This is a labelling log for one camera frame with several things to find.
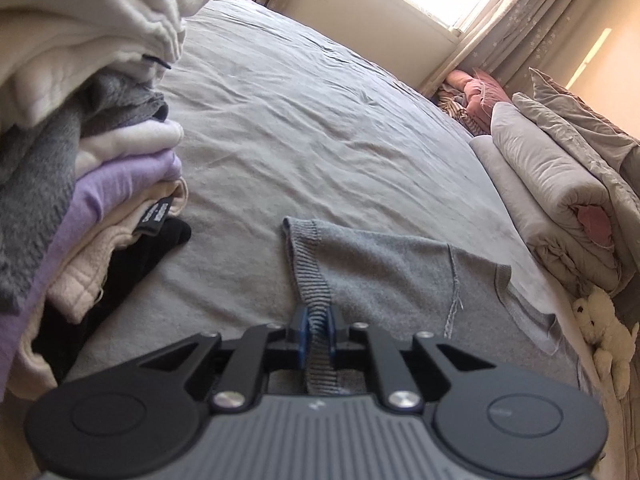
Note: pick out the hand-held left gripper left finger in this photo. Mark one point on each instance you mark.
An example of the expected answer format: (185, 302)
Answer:
(301, 330)

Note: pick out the folded grey quilt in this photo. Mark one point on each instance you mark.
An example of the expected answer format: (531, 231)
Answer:
(540, 180)

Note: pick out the pile of folded clothes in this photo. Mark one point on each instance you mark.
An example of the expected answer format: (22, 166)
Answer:
(75, 160)

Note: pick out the grey knit sweater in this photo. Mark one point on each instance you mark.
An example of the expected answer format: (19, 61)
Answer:
(390, 280)

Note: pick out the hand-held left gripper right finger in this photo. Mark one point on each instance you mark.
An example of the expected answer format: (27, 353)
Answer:
(330, 332)

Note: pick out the white plush toy dog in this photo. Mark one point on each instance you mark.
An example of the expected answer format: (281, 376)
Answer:
(607, 330)

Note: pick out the bed with grey sheet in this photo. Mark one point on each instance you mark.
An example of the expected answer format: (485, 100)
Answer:
(300, 125)

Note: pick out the pink blanket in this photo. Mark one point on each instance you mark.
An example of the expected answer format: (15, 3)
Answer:
(475, 92)

